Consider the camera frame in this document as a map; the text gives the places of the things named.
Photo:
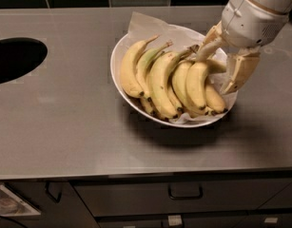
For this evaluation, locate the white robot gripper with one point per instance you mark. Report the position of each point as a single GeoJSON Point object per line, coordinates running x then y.
{"type": "Point", "coordinates": [251, 23]}

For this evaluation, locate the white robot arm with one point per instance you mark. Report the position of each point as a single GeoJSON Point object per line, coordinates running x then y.
{"type": "Point", "coordinates": [246, 25]}

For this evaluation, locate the yellow banana behind front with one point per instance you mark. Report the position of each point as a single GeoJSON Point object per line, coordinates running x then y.
{"type": "Point", "coordinates": [178, 83]}

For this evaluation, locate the white oval bowl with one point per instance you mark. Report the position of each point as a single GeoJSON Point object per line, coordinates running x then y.
{"type": "Point", "coordinates": [117, 76]}

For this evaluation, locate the large yellow centre banana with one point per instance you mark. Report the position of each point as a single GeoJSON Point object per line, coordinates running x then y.
{"type": "Point", "coordinates": [158, 78]}

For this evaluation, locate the greenish yellow banana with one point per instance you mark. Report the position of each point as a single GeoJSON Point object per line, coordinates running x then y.
{"type": "Point", "coordinates": [145, 62]}

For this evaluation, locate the small yellow banana underneath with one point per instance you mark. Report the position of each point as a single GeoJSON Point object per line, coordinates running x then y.
{"type": "Point", "coordinates": [147, 106]}

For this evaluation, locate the white paper liner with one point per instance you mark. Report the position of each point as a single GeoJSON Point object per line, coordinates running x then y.
{"type": "Point", "coordinates": [142, 26]}

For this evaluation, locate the grey drawer front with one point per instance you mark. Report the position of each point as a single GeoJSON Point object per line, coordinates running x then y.
{"type": "Point", "coordinates": [111, 200]}

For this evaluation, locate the black round sink hole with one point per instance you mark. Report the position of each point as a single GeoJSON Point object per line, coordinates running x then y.
{"type": "Point", "coordinates": [19, 56]}

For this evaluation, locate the grey cabinet door left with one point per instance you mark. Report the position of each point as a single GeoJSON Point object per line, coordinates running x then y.
{"type": "Point", "coordinates": [70, 212]}

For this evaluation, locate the black drawer handle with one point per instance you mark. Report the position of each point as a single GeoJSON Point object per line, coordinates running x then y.
{"type": "Point", "coordinates": [184, 191]}

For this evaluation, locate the black cabinet handle left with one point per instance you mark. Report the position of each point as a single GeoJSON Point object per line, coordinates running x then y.
{"type": "Point", "coordinates": [54, 191]}

